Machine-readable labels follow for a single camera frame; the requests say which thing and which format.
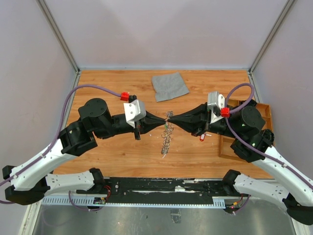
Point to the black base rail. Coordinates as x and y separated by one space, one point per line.
161 190

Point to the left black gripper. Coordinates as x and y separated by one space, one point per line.
150 122

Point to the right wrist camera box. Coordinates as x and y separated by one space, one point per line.
215 103

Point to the grey cloth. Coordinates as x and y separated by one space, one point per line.
169 86

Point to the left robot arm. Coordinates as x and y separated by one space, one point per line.
33 180

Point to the wooden compartment tray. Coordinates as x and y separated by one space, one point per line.
247 123

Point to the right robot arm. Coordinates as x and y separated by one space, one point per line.
294 193

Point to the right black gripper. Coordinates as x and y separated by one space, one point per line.
200 114

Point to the red key tag lower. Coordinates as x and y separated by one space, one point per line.
203 136

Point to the rolled dark tie right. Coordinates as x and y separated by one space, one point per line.
268 136

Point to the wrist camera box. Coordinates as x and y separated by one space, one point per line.
215 103
134 111

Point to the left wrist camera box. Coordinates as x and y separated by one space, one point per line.
134 111

